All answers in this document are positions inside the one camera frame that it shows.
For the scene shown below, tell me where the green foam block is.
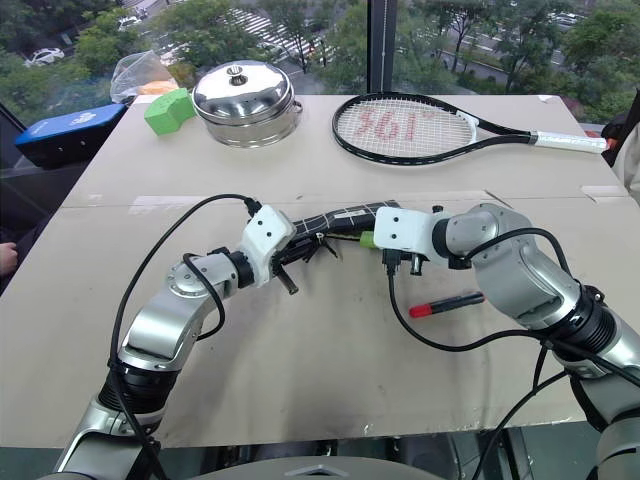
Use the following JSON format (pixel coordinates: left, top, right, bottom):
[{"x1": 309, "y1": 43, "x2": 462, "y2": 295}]
[{"x1": 143, "y1": 88, "x2": 197, "y2": 137}]

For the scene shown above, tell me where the stainless steel pot lid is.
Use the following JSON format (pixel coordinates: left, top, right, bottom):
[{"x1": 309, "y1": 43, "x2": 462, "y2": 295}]
[{"x1": 192, "y1": 60, "x2": 295, "y2": 124}]

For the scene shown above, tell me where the blue box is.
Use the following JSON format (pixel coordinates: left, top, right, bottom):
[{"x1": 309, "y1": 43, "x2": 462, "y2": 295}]
[{"x1": 13, "y1": 103, "x2": 127, "y2": 170}]

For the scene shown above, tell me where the dark grey rounded cover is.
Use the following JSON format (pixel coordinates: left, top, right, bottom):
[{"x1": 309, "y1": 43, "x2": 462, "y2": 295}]
[{"x1": 187, "y1": 452, "x2": 454, "y2": 480}]

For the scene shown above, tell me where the red black marker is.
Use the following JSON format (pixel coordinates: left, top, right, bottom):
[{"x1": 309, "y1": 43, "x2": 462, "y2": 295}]
[{"x1": 408, "y1": 292, "x2": 486, "y2": 320}]

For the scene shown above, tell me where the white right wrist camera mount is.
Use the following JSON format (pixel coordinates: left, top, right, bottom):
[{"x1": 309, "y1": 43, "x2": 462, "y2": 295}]
[{"x1": 373, "y1": 206, "x2": 442, "y2": 267}]

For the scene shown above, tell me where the long black left arm cable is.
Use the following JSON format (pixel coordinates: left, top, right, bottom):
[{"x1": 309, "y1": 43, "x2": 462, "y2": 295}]
[{"x1": 107, "y1": 193, "x2": 264, "y2": 480}]

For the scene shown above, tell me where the black white tennis racket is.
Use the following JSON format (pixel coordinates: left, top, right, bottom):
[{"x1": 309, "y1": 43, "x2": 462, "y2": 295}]
[{"x1": 331, "y1": 92, "x2": 609, "y2": 168}]

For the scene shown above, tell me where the bystander bare hand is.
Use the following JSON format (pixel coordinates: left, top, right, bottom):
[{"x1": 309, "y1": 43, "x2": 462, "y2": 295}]
[{"x1": 0, "y1": 241, "x2": 19, "y2": 276}]

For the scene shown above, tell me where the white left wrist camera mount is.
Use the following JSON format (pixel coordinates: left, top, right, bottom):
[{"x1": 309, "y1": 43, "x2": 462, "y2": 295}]
[{"x1": 237, "y1": 204, "x2": 296, "y2": 290}]

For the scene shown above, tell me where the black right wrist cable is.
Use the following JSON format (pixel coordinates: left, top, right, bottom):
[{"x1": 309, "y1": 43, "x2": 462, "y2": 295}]
[{"x1": 382, "y1": 227, "x2": 640, "y2": 389}]

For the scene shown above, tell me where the short black left arm cable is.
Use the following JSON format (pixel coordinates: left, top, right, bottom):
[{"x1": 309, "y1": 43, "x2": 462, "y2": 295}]
[{"x1": 182, "y1": 252, "x2": 226, "y2": 342}]

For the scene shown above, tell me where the black window post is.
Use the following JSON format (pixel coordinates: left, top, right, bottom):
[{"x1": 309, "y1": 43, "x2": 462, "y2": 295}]
[{"x1": 367, "y1": 0, "x2": 399, "y2": 96}]

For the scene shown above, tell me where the clear plastic bag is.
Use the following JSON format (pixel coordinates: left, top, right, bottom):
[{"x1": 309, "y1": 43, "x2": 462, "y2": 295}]
[{"x1": 110, "y1": 49, "x2": 194, "y2": 101}]

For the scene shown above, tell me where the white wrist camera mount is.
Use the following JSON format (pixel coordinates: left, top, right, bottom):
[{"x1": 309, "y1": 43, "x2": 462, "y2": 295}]
[
  {"x1": 237, "y1": 204, "x2": 296, "y2": 290},
  {"x1": 373, "y1": 206, "x2": 442, "y2": 267}
]

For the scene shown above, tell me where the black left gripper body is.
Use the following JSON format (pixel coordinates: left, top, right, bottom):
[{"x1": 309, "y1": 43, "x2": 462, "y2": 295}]
[{"x1": 271, "y1": 233, "x2": 322, "y2": 298}]

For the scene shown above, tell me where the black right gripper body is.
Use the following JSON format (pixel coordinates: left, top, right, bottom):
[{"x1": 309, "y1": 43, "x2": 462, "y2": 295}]
[{"x1": 382, "y1": 248, "x2": 430, "y2": 278}]

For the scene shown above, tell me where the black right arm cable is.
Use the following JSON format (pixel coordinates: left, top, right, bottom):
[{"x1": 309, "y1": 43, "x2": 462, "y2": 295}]
[{"x1": 469, "y1": 343, "x2": 571, "y2": 480}]

